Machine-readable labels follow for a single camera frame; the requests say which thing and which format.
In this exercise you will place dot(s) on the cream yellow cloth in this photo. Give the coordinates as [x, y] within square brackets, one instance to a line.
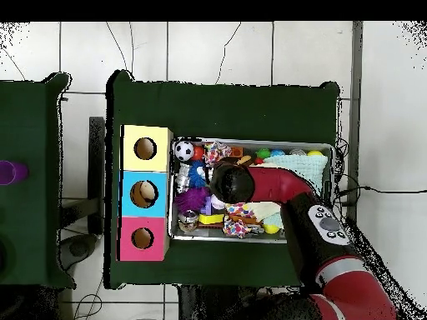
[267, 210]

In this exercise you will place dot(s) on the black stand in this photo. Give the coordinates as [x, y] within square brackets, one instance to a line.
[97, 173]

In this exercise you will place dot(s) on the dark green table cloth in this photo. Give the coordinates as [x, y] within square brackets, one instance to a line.
[220, 106]
[33, 120]

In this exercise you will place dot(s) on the silver crumpled packet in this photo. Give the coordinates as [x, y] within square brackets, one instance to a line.
[183, 177]

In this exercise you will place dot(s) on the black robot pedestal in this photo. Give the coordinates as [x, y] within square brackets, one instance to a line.
[220, 306]

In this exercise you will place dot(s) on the purple spiky ball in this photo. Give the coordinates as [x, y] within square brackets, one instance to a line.
[192, 198]

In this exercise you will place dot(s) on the wooden box with three holes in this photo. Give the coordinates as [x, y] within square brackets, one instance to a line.
[130, 200]

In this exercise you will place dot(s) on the yellow ball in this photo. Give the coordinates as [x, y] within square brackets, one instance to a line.
[315, 153]

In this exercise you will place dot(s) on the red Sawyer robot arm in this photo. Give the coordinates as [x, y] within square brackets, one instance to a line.
[347, 253]

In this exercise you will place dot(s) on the blue globe ball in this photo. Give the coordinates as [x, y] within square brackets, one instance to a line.
[277, 153]

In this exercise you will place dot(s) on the mint green cloth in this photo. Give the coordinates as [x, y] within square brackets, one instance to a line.
[303, 163]

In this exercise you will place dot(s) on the black and white soccer ball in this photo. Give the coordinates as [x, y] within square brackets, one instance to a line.
[184, 150]

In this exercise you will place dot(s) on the colourful dotted packet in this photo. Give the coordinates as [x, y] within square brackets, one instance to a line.
[217, 152]

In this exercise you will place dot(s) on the purple cup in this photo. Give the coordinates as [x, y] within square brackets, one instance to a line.
[12, 172]

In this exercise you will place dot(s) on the yellow block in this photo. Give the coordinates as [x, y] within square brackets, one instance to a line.
[211, 218]

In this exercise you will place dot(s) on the clear shallow bin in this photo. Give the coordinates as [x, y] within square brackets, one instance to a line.
[193, 234]

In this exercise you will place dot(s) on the colourful dotted cloth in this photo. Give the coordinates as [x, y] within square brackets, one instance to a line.
[235, 228]

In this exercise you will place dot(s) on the blue spiky ball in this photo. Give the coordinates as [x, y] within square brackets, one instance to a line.
[197, 173]

